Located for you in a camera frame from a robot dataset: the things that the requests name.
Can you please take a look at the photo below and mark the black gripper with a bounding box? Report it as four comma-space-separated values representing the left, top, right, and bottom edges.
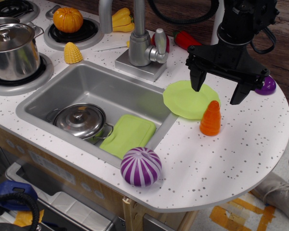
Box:
186, 41, 270, 105

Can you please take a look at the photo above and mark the orange toy carrot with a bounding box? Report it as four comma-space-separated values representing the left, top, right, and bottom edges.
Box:
199, 101, 221, 136

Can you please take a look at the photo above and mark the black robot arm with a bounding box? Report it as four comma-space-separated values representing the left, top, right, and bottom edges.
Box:
186, 0, 279, 105

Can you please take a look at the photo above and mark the light green plate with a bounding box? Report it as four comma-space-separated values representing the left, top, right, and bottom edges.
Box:
163, 80, 220, 120

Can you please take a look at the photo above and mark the purple toy eggplant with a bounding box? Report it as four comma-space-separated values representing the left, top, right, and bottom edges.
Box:
255, 75, 276, 95

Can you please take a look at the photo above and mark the red toy pepper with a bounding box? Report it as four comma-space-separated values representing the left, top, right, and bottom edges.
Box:
173, 31, 201, 50

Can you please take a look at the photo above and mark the white vertical pole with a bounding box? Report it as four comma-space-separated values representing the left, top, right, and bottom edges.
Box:
210, 0, 224, 45

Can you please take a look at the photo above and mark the red toy vegetable behind faucet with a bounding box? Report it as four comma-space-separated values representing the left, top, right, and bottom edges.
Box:
151, 34, 170, 53

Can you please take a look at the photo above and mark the silver toy faucet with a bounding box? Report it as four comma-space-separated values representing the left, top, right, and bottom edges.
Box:
98, 0, 169, 82

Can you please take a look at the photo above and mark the green cutting board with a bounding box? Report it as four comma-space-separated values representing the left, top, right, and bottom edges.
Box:
100, 114, 156, 159

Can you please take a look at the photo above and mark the purple striped toy onion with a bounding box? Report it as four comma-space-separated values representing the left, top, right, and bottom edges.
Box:
120, 147, 162, 187

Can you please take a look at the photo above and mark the yellow toy bell pepper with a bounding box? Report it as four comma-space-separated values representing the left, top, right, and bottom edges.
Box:
112, 8, 135, 32

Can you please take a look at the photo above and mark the grey sink basin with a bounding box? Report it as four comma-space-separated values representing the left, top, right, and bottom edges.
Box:
16, 61, 178, 167

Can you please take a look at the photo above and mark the grey shoe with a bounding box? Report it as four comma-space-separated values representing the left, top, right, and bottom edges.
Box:
251, 172, 289, 218

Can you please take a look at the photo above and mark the small steel pot with lid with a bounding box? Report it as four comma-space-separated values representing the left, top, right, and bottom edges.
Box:
46, 103, 114, 144

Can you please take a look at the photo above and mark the black stove burner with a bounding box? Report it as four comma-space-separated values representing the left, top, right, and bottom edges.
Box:
44, 18, 104, 51

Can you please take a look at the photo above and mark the yellow toy corn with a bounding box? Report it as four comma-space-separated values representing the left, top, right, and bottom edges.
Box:
64, 42, 83, 64

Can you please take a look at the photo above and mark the orange toy pumpkin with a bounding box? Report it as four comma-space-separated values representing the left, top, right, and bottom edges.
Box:
53, 7, 83, 33

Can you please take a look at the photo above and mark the large steel pot with lid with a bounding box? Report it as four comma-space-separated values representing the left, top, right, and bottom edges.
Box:
0, 23, 44, 81

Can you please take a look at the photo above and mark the back left stove burner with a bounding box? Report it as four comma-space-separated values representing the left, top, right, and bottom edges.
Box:
0, 0, 39, 23

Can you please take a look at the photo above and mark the front stove burner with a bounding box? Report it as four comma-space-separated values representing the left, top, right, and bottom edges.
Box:
0, 53, 54, 96

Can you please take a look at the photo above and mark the blue clamp tool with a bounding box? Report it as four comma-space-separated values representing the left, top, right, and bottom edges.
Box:
0, 180, 38, 211

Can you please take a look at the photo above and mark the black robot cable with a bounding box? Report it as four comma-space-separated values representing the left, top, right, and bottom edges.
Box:
148, 0, 220, 25

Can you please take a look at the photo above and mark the black hose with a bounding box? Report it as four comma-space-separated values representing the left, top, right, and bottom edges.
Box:
0, 192, 40, 231

